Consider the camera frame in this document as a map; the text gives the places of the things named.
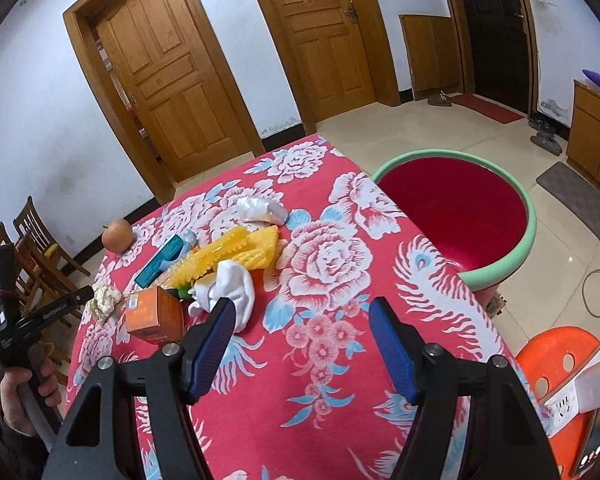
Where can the grey floor mat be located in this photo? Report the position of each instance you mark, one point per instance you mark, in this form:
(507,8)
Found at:
(574,192)

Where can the wooden sideboard cabinet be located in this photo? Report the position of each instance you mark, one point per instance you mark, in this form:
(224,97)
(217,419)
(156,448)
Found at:
(583,147)

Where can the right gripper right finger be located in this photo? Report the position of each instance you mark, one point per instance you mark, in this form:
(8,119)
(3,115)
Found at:
(505,438)

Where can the yellow foam fruit net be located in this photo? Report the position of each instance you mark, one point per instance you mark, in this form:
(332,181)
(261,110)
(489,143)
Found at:
(254,250)

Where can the white power strip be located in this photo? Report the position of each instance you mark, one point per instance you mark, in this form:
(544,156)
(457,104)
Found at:
(577,395)

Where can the far wooden chair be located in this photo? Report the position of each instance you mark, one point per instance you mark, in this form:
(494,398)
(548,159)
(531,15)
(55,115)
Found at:
(29,223)

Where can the dark entrance door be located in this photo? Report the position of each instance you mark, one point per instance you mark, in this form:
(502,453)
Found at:
(497,42)

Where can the near wooden chair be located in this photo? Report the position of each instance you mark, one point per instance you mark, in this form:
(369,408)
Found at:
(28,275)

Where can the red door mat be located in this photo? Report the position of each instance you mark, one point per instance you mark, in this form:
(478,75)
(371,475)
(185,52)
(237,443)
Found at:
(489,109)

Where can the orange plastic stool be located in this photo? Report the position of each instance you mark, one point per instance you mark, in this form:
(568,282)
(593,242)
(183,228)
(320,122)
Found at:
(552,361)

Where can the teal white medicine box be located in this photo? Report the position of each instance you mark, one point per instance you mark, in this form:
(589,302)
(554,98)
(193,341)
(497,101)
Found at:
(175,248)

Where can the white plastic bag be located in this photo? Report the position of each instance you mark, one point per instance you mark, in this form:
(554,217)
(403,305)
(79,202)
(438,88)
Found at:
(258,209)

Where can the red green-rimmed trash basin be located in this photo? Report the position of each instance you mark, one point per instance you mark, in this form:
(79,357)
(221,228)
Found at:
(475,212)

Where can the brown shoe by door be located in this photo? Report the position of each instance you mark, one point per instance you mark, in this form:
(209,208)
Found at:
(439,99)

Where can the wooden door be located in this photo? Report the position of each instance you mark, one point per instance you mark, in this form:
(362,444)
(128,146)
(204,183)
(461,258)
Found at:
(335,53)
(160,77)

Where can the wooden chair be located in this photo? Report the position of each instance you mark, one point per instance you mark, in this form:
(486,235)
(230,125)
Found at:
(28,275)
(29,223)

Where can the grey slippers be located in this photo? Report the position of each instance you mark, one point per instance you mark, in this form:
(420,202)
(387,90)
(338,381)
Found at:
(544,136)

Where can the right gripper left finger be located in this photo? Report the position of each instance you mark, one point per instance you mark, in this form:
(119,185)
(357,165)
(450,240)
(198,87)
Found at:
(99,438)

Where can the orange cardboard box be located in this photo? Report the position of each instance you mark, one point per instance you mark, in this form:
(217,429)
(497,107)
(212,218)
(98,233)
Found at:
(154,315)

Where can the left wooden door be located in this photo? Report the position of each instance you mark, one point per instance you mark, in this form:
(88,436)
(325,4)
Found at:
(160,77)

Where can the red floral tablecloth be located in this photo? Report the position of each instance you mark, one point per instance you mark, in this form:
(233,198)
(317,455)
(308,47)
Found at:
(302,392)

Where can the middle wooden door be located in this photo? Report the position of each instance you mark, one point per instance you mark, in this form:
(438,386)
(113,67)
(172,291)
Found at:
(335,53)

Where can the white tissue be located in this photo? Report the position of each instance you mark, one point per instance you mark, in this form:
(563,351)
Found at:
(231,281)

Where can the wooden wall cabinet panel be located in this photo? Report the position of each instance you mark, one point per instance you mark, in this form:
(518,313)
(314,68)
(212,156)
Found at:
(433,54)

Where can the white paper ball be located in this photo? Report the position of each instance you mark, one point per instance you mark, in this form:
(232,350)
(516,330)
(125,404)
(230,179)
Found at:
(104,302)

